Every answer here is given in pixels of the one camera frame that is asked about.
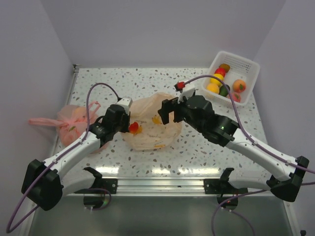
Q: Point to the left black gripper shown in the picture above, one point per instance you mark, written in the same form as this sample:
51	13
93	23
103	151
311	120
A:
127	118

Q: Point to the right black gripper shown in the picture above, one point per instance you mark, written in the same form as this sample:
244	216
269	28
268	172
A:
168	106

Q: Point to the red orange strawberry fruit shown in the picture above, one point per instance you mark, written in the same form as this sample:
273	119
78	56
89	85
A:
134	128

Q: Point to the orange plastic bag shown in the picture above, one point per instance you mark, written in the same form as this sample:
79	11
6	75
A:
152	134

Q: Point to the small brown fruit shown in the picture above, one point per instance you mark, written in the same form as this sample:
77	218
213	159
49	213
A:
214	88

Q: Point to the yellow fruit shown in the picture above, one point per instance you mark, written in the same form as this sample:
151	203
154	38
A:
216	79

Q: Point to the green avocado fruit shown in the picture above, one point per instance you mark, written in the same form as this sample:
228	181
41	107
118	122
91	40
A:
224	90

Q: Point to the pink peach fruit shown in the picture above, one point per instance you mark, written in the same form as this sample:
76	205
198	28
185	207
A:
235	97

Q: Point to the brown kiwi fruit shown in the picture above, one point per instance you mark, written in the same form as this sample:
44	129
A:
224	66

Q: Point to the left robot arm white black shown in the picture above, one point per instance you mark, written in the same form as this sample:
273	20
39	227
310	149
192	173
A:
46	182

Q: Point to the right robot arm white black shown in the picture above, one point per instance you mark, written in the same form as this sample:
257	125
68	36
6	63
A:
284	174

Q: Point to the pink plastic bag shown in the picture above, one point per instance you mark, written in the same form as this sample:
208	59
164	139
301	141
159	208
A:
71	121

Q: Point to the white plastic basket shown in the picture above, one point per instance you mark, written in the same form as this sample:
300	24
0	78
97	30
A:
240	69

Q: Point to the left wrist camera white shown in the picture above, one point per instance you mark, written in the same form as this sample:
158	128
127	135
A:
126	103

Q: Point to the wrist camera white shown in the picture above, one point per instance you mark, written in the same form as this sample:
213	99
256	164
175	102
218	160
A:
126	103
186	90

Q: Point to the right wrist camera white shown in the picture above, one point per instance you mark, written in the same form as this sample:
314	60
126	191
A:
186	90

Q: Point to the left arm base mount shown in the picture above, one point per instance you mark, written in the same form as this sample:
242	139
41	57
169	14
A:
105	187

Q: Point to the aluminium rail front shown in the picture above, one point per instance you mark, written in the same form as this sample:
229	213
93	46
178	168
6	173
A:
150	186

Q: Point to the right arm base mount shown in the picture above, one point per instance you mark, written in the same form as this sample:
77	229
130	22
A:
221	187

